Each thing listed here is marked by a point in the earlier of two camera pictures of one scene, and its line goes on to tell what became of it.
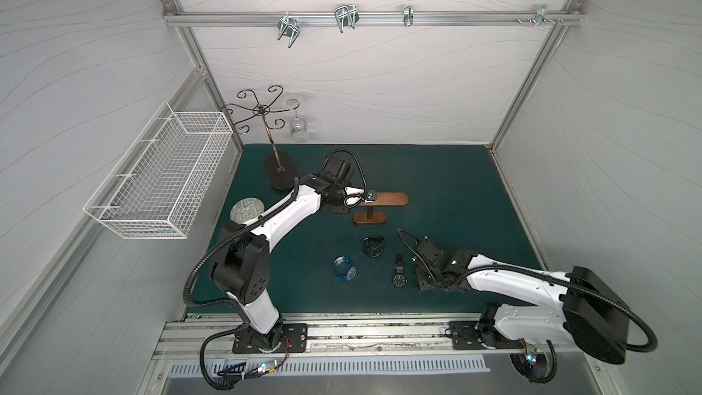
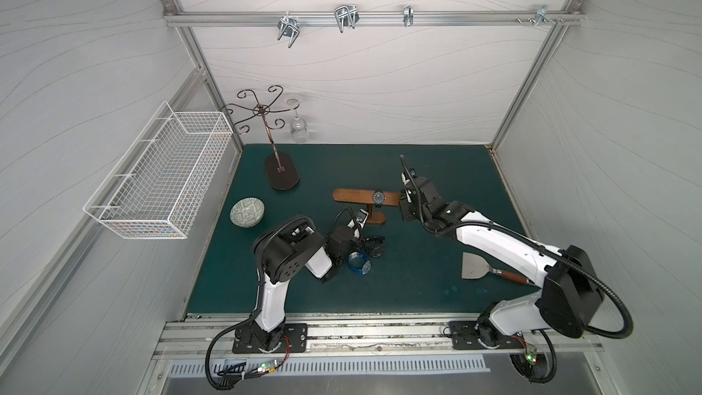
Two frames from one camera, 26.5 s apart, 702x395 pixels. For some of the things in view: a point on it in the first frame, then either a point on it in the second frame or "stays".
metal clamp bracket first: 287,25 stays
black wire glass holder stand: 281,168 stays
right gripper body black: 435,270 -> 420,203
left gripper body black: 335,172 -> 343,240
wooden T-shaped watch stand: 382,199 stays
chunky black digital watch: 373,246 stays
